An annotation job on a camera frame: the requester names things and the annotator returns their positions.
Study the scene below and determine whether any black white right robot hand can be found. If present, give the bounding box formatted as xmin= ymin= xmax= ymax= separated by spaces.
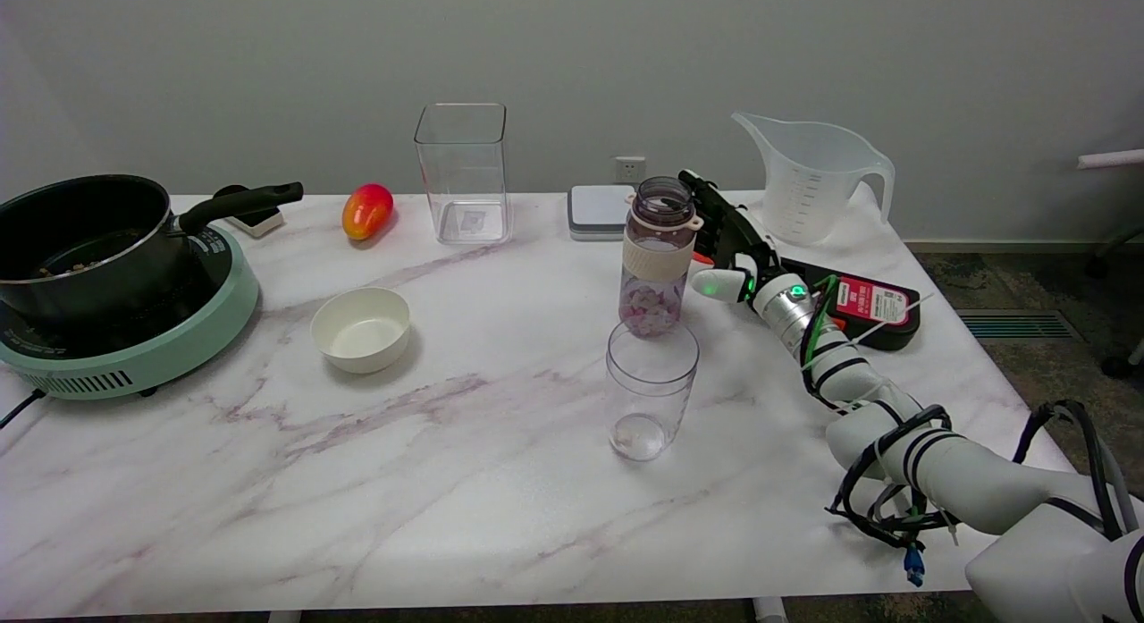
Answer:
xmin=677 ymin=169 xmax=786 ymax=304

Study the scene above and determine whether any clear bottle with beige sleeve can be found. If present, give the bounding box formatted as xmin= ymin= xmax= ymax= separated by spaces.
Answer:
xmin=618 ymin=176 xmax=703 ymax=340

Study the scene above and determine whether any translucent measuring jug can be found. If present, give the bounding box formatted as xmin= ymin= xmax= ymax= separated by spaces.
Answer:
xmin=731 ymin=112 xmax=896 ymax=248

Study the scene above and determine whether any white grey kitchen scale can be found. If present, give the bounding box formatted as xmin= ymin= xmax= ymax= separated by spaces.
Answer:
xmin=567 ymin=184 xmax=637 ymax=242

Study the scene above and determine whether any black device with red label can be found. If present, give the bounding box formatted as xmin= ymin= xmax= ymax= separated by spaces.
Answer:
xmin=776 ymin=257 xmax=921 ymax=352

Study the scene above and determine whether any clear drinking glass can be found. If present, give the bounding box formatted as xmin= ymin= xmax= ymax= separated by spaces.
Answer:
xmin=605 ymin=316 xmax=701 ymax=463

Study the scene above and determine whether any clear square container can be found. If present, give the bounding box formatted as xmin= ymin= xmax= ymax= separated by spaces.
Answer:
xmin=414 ymin=103 xmax=513 ymax=246

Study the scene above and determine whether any floor vent grille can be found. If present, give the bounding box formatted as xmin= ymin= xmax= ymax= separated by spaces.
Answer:
xmin=955 ymin=309 xmax=1088 ymax=342

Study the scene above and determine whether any black chair base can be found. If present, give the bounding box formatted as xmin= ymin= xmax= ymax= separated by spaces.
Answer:
xmin=1084 ymin=225 xmax=1144 ymax=380

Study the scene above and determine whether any red yellow mango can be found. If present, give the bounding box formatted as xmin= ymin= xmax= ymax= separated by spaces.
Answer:
xmin=341 ymin=183 xmax=395 ymax=242

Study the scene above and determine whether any white bowl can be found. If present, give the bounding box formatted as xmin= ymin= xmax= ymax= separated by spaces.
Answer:
xmin=310 ymin=287 xmax=413 ymax=375

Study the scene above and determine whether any white pipe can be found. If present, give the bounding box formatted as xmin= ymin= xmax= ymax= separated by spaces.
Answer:
xmin=1077 ymin=148 xmax=1144 ymax=171

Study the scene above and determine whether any green induction cooker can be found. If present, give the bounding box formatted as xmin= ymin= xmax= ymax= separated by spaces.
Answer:
xmin=0 ymin=223 xmax=261 ymax=400

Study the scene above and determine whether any green robot cable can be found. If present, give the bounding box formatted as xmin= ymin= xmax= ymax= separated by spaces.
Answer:
xmin=800 ymin=274 xmax=843 ymax=374

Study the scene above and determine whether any black saucepan with handle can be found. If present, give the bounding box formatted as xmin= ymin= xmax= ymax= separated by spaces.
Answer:
xmin=0 ymin=174 xmax=305 ymax=325

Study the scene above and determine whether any black cooker power cord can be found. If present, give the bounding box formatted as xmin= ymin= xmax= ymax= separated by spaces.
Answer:
xmin=0 ymin=389 xmax=46 ymax=431

